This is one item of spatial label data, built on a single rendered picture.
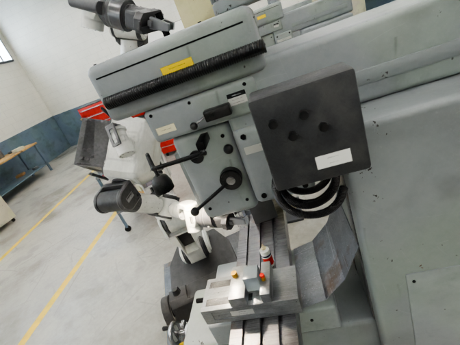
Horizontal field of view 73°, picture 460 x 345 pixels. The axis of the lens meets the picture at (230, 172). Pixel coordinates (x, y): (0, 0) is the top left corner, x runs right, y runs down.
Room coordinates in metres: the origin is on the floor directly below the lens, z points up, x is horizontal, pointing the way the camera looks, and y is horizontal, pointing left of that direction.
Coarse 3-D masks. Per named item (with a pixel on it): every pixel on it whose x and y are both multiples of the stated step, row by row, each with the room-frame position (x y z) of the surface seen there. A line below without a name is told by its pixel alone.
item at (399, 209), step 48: (384, 96) 0.77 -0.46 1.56; (432, 96) 0.65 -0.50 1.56; (384, 144) 0.65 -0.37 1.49; (432, 144) 0.62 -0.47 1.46; (336, 192) 1.03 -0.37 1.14; (384, 192) 0.65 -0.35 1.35; (432, 192) 0.63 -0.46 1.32; (384, 240) 0.66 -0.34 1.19; (432, 240) 0.63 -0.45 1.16; (384, 288) 0.67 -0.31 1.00; (432, 288) 0.63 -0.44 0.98; (384, 336) 0.68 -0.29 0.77; (432, 336) 0.63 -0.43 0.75
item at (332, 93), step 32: (256, 96) 0.60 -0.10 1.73; (288, 96) 0.56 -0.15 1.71; (320, 96) 0.55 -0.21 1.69; (352, 96) 0.53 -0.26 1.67; (256, 128) 0.59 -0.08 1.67; (288, 128) 0.57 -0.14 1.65; (320, 128) 0.54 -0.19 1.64; (352, 128) 0.54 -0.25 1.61; (288, 160) 0.57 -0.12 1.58; (320, 160) 0.55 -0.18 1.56; (352, 160) 0.54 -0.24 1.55
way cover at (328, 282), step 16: (336, 224) 0.96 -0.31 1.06; (320, 240) 1.03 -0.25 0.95; (336, 240) 0.92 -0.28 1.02; (352, 240) 0.80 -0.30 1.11; (304, 256) 1.03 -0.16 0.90; (320, 256) 0.96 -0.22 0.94; (336, 256) 0.87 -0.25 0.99; (352, 256) 0.76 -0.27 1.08; (320, 272) 0.90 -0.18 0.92; (336, 272) 0.82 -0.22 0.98; (304, 288) 0.88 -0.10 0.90; (320, 288) 0.83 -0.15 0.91; (336, 288) 0.77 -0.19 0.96; (304, 304) 0.81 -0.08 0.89
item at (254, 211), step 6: (258, 204) 1.29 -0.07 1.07; (264, 204) 1.29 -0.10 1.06; (270, 204) 1.28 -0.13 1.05; (252, 210) 1.29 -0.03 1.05; (258, 210) 1.29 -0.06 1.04; (264, 210) 1.29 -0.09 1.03; (270, 210) 1.29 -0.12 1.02; (258, 216) 1.29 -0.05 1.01; (264, 216) 1.29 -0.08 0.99; (270, 216) 1.29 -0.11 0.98; (276, 216) 1.28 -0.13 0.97; (258, 222) 1.29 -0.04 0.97
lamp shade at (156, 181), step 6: (162, 174) 1.02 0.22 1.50; (156, 180) 1.00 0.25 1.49; (162, 180) 0.99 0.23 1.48; (168, 180) 1.00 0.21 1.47; (156, 186) 0.99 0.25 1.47; (162, 186) 0.99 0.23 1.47; (168, 186) 0.99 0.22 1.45; (174, 186) 1.02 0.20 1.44; (156, 192) 1.00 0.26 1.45; (162, 192) 0.98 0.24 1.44
